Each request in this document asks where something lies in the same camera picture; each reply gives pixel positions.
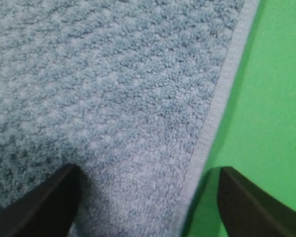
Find blue waffle-weave towel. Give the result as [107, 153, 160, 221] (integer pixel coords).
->
[0, 0, 259, 237]

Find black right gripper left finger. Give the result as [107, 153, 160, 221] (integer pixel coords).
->
[0, 164, 81, 237]

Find green table cover cloth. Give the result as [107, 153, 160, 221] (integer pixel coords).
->
[183, 0, 296, 237]

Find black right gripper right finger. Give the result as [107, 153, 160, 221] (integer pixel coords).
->
[217, 166, 296, 237]

